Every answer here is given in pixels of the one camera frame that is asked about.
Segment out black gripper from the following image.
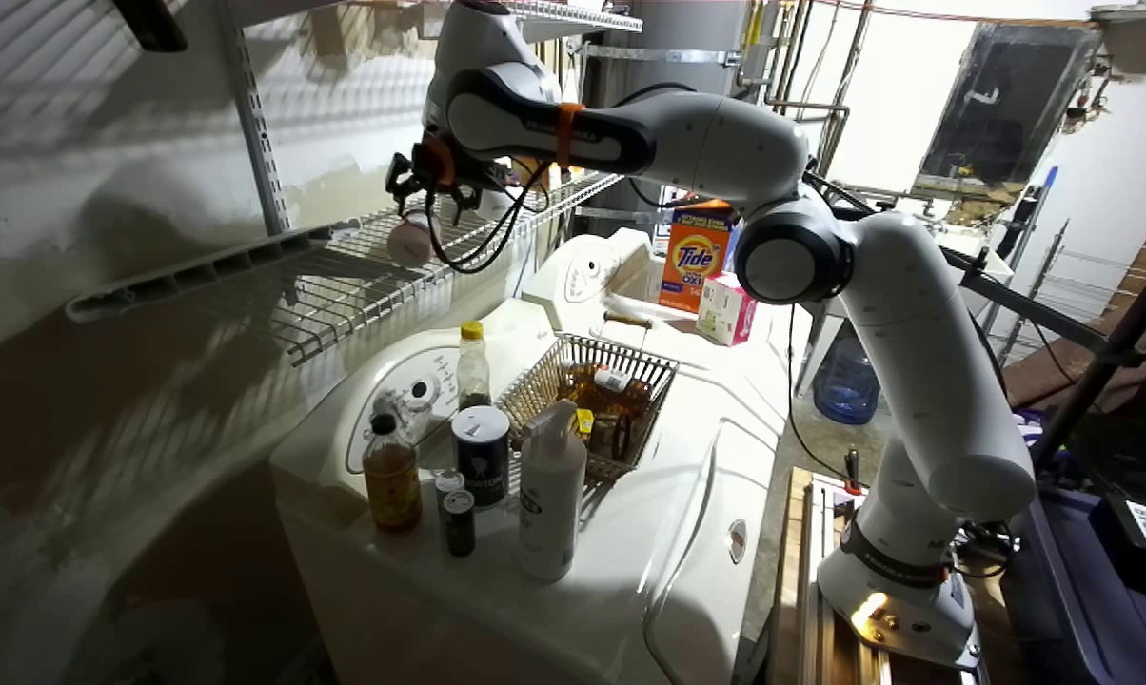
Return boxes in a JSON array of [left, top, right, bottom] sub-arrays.
[[384, 126, 480, 217]]

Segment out clear bottle with yellow cap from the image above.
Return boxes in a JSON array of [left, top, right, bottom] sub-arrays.
[[454, 319, 499, 412]]

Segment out small brown bottle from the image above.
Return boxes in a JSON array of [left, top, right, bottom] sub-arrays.
[[553, 367, 598, 442]]

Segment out brown bottle with white label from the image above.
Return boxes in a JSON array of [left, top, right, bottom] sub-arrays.
[[587, 360, 641, 424]]

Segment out amber bottle with black cap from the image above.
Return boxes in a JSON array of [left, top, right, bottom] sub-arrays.
[[360, 412, 428, 535]]

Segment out white spray bottle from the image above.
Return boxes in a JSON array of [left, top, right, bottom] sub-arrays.
[[515, 401, 589, 590]]

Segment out white laundry machine with dial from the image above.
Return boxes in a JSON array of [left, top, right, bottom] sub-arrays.
[[515, 223, 793, 373]]

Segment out grey water heater tank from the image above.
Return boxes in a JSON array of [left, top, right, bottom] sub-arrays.
[[579, 0, 760, 107]]

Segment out orange detergent box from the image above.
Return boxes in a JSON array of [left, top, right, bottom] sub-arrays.
[[656, 202, 744, 316]]

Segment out dark lidded jar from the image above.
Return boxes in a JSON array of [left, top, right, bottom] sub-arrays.
[[445, 405, 519, 509]]

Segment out pink and white box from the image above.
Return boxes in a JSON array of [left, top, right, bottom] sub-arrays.
[[693, 274, 760, 349]]

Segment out small dark vial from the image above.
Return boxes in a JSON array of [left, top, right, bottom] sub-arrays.
[[438, 485, 480, 560]]

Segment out white washing machine with basket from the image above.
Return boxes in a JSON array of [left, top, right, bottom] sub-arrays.
[[266, 294, 796, 685]]

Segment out blue plastic jug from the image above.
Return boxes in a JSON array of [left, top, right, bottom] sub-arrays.
[[808, 319, 882, 429]]

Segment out dark framed window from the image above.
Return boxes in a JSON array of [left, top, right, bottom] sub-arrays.
[[915, 19, 1098, 199]]

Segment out black tripod pole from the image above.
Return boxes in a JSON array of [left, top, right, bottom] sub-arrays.
[[1034, 237, 1146, 476]]

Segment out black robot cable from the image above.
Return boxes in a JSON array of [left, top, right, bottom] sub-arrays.
[[421, 150, 562, 279]]

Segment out white wire shelf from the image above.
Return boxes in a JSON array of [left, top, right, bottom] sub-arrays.
[[66, 166, 627, 373]]

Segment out white shelf rail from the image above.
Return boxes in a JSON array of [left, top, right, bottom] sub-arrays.
[[217, 0, 298, 240]]

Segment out metal wire basket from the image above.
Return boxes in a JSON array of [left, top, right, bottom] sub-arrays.
[[499, 326, 685, 527]]

